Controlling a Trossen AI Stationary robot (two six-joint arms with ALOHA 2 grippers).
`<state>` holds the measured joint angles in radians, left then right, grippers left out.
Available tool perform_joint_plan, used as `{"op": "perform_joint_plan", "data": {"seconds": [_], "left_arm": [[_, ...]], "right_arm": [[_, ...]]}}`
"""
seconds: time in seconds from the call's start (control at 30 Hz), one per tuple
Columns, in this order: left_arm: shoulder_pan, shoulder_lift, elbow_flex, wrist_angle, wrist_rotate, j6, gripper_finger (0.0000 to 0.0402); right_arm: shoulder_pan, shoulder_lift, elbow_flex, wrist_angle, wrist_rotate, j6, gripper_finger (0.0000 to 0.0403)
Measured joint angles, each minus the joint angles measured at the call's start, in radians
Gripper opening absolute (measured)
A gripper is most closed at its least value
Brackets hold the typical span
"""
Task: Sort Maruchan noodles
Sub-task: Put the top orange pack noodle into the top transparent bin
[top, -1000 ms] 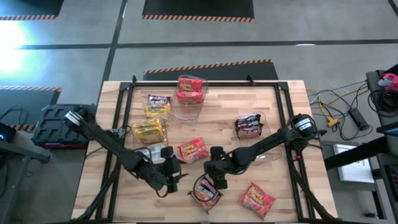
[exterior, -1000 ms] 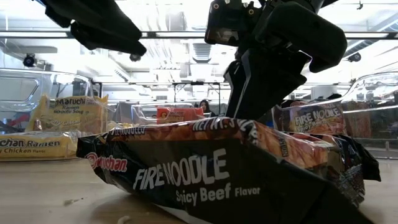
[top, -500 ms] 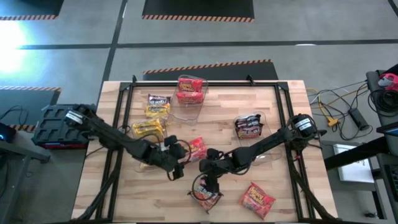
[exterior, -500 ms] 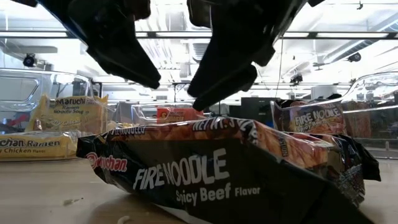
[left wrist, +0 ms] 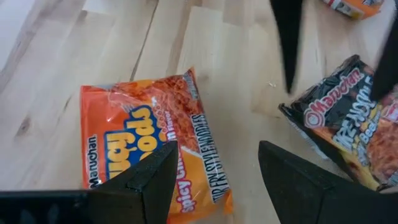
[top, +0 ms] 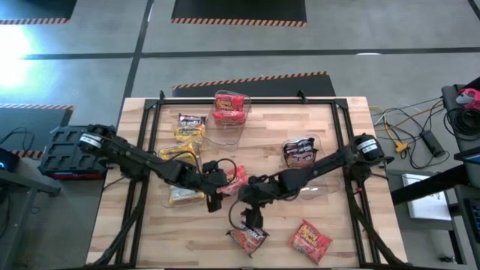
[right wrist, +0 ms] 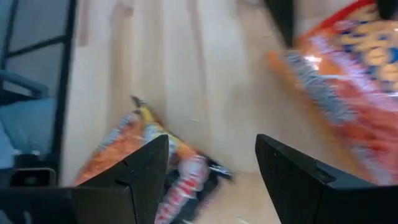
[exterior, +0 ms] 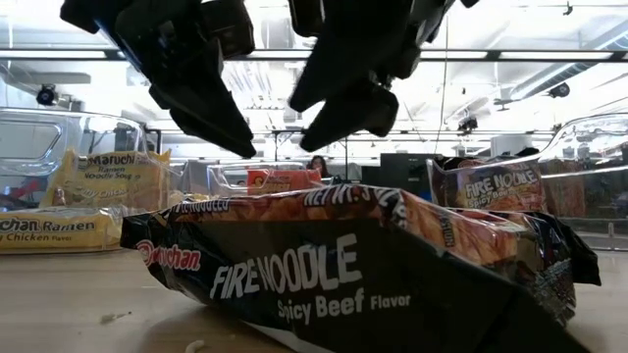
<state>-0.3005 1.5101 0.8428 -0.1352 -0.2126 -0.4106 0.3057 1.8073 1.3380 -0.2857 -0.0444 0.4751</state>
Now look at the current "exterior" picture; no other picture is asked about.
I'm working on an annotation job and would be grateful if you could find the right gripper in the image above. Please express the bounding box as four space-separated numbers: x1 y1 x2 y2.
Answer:
287 0 480 153

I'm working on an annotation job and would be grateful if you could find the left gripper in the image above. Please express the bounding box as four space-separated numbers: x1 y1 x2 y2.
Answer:
59 0 257 159

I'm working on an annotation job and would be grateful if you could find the red Saucy Noods packet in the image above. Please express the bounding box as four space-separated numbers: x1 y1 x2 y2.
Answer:
246 168 324 196

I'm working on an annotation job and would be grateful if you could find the black Fire Noodle packet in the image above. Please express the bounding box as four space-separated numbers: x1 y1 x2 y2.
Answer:
120 183 602 353
539 159 593 220
430 157 547 213

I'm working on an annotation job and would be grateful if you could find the clear plastic bin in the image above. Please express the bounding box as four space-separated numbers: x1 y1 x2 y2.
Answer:
425 112 628 252
0 107 183 256
205 160 354 197

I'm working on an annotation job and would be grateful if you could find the person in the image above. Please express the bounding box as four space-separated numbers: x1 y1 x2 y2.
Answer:
306 155 333 178

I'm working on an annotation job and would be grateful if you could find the black cabinet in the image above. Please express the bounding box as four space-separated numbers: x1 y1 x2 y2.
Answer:
380 152 443 202

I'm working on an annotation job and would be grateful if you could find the grey ceiling pipe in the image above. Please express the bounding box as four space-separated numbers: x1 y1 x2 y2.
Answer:
507 19 628 102

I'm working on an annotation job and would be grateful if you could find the black background table frame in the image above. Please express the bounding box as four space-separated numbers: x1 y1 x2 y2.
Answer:
272 128 350 171

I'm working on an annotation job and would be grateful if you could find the black ceiling light rail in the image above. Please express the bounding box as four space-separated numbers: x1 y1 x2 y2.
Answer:
0 47 628 63

